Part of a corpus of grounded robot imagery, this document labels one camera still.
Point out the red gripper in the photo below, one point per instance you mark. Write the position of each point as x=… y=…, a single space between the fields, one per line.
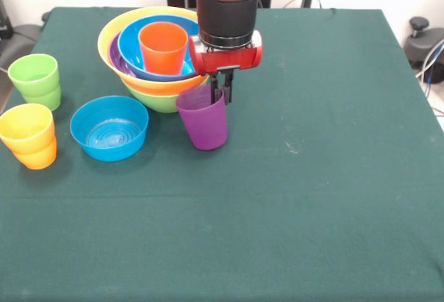
x=225 y=59

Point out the purple cup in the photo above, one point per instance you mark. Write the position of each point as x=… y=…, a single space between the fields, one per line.
x=206 y=125

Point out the red-orange cup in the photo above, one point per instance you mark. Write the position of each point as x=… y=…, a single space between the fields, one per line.
x=161 y=55

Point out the large blue bowl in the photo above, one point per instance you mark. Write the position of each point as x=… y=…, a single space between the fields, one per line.
x=128 y=52

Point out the purple bowl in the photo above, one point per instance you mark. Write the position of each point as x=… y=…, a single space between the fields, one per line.
x=116 y=59

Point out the yellow bowl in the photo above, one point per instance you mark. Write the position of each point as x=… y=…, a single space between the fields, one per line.
x=107 y=34

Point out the green bowl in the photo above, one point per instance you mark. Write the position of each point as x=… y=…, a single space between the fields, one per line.
x=156 y=102

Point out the black plug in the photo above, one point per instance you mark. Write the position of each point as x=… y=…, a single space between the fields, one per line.
x=306 y=0

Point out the small blue bowl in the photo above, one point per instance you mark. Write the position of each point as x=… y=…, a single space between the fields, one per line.
x=109 y=151

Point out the dark green table cloth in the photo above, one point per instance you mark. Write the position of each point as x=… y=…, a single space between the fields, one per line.
x=222 y=229

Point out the green cup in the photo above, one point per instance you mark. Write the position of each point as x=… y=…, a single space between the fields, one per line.
x=46 y=102
x=33 y=83

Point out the black table clamp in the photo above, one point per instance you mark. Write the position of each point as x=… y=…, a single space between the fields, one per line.
x=45 y=16

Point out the orange cup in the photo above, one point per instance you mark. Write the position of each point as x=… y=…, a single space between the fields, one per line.
x=36 y=161

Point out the yellow cup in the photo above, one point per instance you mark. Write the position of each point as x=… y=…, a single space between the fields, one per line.
x=26 y=140

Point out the black stand with knob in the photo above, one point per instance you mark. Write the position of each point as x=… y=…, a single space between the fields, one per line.
x=419 y=24

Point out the dark equipment box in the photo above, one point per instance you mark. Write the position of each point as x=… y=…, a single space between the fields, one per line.
x=4 y=21

